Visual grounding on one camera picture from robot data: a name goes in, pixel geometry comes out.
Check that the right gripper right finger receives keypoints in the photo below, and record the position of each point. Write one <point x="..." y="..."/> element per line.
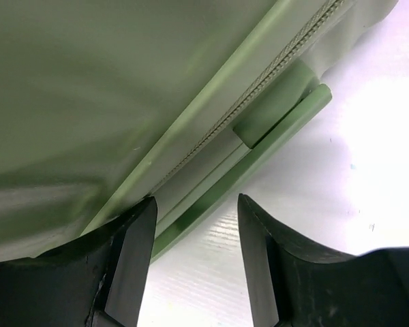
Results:
<point x="294" y="281"/>

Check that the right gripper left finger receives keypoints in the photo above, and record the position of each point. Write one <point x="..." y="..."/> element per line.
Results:
<point x="95" y="280"/>

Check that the green suitcase with blue lining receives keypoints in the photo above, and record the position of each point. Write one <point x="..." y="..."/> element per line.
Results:
<point x="103" y="103"/>

